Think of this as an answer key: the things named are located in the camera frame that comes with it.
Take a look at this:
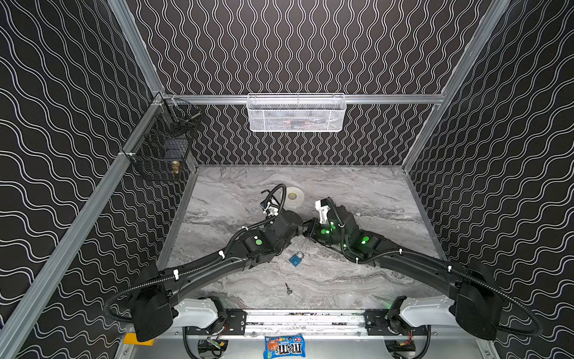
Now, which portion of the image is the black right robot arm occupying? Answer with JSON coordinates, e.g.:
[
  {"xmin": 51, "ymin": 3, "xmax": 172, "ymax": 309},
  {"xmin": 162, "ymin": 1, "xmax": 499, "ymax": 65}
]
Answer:
[{"xmin": 303, "ymin": 197, "xmax": 543, "ymax": 340}]

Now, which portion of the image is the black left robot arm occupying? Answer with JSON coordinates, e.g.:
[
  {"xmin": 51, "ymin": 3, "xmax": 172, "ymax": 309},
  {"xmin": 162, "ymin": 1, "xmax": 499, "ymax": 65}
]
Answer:
[{"xmin": 103, "ymin": 183, "xmax": 303, "ymax": 342}]

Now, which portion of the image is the large blue padlock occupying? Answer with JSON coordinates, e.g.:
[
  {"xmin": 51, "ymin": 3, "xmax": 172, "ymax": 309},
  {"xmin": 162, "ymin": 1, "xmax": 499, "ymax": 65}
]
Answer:
[{"xmin": 289, "ymin": 251, "xmax": 305, "ymax": 267}]

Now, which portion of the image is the white tape roll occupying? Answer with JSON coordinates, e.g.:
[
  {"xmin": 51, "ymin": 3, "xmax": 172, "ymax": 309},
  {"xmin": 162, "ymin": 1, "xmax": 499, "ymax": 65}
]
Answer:
[{"xmin": 284, "ymin": 186, "xmax": 305, "ymax": 209}]

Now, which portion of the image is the candy bag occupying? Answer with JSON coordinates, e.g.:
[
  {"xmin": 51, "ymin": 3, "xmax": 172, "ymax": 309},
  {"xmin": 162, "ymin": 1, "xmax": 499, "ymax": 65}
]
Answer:
[{"xmin": 263, "ymin": 334, "xmax": 306, "ymax": 359}]

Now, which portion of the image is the brass padlock in basket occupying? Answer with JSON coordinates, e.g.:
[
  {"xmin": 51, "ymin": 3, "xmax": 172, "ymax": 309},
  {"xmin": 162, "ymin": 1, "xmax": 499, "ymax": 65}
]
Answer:
[{"xmin": 171, "ymin": 161, "xmax": 181, "ymax": 175}]

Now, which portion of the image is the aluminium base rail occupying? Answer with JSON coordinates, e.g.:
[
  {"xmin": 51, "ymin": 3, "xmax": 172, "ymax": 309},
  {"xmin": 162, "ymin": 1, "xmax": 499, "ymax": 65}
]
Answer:
[{"xmin": 223, "ymin": 308, "xmax": 485, "ymax": 338}]

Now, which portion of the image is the white wire basket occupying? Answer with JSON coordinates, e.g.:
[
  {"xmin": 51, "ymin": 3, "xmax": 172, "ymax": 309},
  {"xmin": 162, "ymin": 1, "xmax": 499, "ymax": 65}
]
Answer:
[{"xmin": 246, "ymin": 93, "xmax": 347, "ymax": 133}]

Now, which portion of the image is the black wire basket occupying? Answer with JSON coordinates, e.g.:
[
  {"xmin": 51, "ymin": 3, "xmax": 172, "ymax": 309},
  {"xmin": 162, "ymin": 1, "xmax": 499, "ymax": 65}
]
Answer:
[{"xmin": 129, "ymin": 101, "xmax": 203, "ymax": 182}]

